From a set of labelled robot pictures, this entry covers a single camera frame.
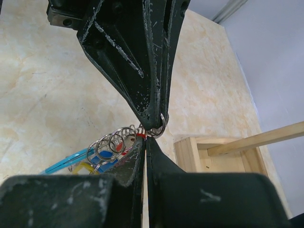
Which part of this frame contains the metal disc with keyrings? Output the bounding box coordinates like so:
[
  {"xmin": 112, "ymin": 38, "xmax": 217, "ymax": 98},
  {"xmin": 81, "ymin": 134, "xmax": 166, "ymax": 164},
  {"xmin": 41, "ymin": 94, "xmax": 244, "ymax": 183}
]
[{"xmin": 86, "ymin": 114, "xmax": 169, "ymax": 174}]

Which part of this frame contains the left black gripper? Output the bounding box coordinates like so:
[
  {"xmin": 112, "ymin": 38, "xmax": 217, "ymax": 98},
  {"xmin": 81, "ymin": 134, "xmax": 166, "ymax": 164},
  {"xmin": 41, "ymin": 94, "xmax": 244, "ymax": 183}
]
[{"xmin": 47, "ymin": 0, "xmax": 160, "ymax": 128}]

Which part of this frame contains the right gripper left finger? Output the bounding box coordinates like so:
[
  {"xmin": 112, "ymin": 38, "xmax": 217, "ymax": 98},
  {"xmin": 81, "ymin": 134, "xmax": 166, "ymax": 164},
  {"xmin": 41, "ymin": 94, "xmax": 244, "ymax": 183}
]
[{"xmin": 0, "ymin": 138, "xmax": 145, "ymax": 228}]

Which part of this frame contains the left aluminium frame rail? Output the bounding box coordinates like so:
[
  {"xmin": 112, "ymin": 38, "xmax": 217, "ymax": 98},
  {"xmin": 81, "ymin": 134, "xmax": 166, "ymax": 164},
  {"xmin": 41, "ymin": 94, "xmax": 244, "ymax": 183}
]
[{"xmin": 212, "ymin": 0, "xmax": 248, "ymax": 24}]

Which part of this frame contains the key with red tag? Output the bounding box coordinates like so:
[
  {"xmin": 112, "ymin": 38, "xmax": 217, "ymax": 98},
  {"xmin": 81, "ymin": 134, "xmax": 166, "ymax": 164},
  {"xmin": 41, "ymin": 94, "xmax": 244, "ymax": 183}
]
[{"xmin": 110, "ymin": 133, "xmax": 145, "ymax": 155}]

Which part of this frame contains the light blue carabiner tag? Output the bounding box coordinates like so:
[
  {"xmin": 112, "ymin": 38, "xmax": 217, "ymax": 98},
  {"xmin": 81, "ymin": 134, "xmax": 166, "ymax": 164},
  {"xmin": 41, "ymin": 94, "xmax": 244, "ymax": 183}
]
[{"xmin": 40, "ymin": 149, "xmax": 94, "ymax": 175}]

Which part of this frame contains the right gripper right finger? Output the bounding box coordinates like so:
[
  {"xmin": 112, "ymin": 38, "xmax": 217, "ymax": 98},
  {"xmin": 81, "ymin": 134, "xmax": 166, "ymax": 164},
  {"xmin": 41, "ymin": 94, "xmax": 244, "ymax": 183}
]
[{"xmin": 145, "ymin": 137, "xmax": 304, "ymax": 228}]

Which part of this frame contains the wooden clothes rack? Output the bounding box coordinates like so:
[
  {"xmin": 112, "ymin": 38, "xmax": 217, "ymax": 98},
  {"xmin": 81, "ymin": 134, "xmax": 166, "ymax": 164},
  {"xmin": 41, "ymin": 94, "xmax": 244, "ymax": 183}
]
[{"xmin": 174, "ymin": 122, "xmax": 304, "ymax": 176}]

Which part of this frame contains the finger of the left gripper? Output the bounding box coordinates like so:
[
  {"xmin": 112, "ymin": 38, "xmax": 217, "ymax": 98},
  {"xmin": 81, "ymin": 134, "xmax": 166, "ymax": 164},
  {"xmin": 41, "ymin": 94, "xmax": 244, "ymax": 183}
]
[{"xmin": 144, "ymin": 0, "xmax": 190, "ymax": 124}]

